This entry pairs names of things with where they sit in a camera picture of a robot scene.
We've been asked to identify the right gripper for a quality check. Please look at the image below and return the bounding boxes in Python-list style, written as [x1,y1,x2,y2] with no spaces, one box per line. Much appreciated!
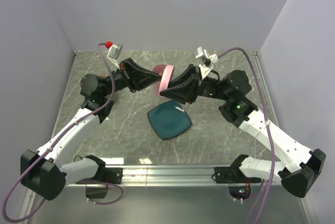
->
[160,63,231,104]

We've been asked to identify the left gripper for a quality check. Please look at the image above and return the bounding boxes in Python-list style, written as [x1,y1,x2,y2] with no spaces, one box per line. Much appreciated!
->
[101,58,163,97]

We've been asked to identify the pink cylindrical container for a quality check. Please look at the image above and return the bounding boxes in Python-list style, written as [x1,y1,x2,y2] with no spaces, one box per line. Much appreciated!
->
[152,64,169,97]

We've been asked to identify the grey cylindrical container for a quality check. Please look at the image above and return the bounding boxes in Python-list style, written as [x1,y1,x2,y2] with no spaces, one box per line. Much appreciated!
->
[100,73,118,103]

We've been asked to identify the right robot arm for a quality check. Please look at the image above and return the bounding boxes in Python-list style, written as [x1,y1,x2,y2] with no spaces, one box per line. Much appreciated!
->
[159,64,326,198]

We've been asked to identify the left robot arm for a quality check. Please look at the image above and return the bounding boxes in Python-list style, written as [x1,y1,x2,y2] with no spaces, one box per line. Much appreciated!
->
[20,58,161,200]

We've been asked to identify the teal square plate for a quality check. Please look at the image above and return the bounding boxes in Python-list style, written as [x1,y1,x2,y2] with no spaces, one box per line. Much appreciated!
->
[147,100,192,140]

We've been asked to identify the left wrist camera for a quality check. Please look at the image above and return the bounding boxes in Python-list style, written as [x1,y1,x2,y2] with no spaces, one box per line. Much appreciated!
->
[106,41,123,67]

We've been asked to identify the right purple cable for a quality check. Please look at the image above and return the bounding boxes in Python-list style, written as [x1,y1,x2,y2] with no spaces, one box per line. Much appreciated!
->
[217,48,275,224]

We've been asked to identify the aluminium rail frame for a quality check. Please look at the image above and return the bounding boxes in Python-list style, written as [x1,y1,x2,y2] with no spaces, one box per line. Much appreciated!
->
[17,51,319,224]

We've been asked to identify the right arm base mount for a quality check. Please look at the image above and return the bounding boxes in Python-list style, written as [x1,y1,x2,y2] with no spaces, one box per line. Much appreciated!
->
[210,165,262,201]

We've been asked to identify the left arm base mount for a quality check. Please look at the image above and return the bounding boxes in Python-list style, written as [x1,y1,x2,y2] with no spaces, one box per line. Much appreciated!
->
[83,167,124,205]

